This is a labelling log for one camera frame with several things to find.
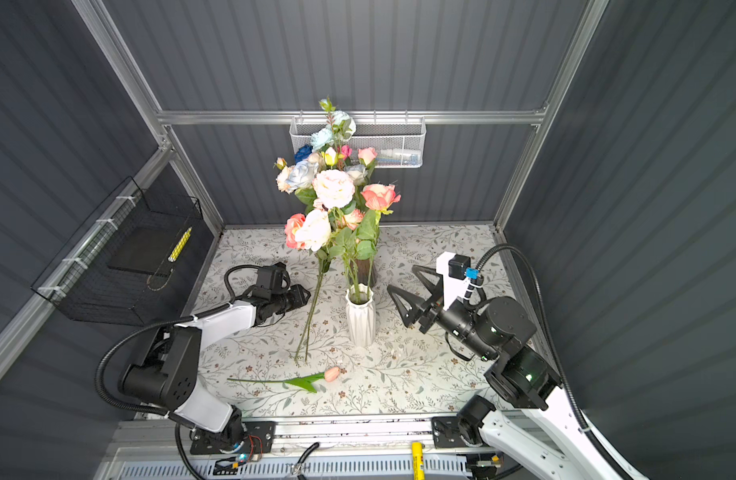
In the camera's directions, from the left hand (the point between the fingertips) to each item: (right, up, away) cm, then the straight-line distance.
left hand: (306, 293), depth 94 cm
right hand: (+28, +8, -40) cm, 49 cm away
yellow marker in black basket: (-29, +15, -17) cm, 37 cm away
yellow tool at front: (+32, -36, -25) cm, 54 cm away
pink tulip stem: (+3, -23, -12) cm, 26 cm away
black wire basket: (-36, +11, -24) cm, 44 cm away
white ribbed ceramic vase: (+19, -2, -21) cm, 28 cm away
